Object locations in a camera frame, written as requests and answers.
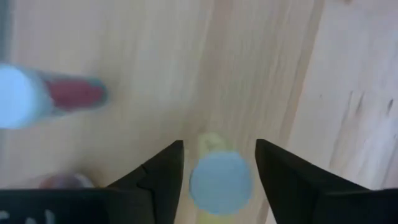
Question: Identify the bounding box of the yellow-green vial white cap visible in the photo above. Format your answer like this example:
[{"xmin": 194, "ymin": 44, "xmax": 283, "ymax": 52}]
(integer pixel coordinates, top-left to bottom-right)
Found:
[{"xmin": 188, "ymin": 132, "xmax": 253, "ymax": 224}]

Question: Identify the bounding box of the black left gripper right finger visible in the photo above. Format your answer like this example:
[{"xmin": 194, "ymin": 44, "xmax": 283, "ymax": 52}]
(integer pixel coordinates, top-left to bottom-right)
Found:
[{"xmin": 255, "ymin": 139, "xmax": 398, "ymax": 224}]

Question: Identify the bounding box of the pink vial white cap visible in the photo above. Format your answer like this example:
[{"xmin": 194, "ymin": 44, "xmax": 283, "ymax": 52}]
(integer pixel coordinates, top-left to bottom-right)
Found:
[{"xmin": 39, "ymin": 172, "xmax": 95, "ymax": 190}]

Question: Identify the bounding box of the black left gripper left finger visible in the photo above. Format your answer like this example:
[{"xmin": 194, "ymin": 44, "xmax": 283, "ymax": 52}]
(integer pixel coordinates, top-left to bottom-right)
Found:
[{"xmin": 96, "ymin": 139, "xmax": 185, "ymax": 224}]

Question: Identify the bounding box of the blue vial with pink pills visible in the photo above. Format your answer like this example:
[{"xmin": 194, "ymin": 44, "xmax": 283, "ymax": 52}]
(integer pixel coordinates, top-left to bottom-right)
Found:
[{"xmin": 0, "ymin": 63, "xmax": 109, "ymax": 130}]

